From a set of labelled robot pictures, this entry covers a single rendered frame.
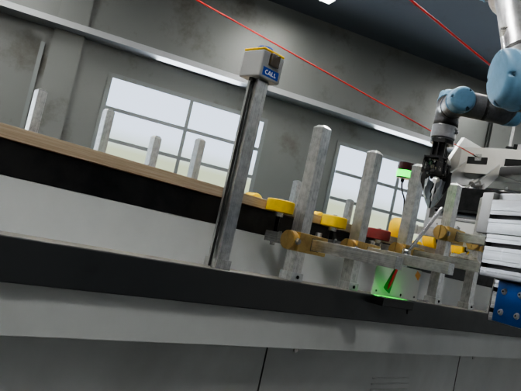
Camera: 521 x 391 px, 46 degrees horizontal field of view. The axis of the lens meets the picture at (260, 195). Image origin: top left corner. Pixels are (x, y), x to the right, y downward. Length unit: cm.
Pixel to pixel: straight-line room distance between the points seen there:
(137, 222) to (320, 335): 61
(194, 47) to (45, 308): 591
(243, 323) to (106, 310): 39
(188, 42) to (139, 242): 553
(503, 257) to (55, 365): 100
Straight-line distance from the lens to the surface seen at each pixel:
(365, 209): 179
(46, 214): 141
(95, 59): 674
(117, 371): 159
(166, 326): 138
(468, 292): 243
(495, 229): 138
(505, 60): 130
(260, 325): 157
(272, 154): 710
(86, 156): 140
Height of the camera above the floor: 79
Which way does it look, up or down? 4 degrees up
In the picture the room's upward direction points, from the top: 13 degrees clockwise
